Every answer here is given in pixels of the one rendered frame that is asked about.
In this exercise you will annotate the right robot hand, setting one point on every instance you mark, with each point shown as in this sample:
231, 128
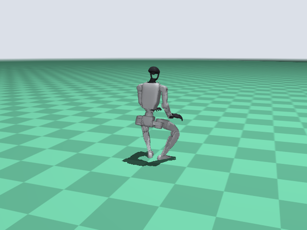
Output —
176, 116

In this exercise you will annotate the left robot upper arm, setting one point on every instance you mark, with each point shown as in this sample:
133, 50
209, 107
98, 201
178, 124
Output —
139, 89

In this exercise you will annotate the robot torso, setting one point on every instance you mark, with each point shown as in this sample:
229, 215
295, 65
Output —
150, 99

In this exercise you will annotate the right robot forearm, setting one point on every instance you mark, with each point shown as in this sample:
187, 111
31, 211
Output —
167, 111

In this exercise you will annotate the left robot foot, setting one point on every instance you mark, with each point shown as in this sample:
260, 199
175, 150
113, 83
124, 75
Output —
150, 154

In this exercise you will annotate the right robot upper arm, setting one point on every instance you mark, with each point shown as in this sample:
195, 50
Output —
164, 91

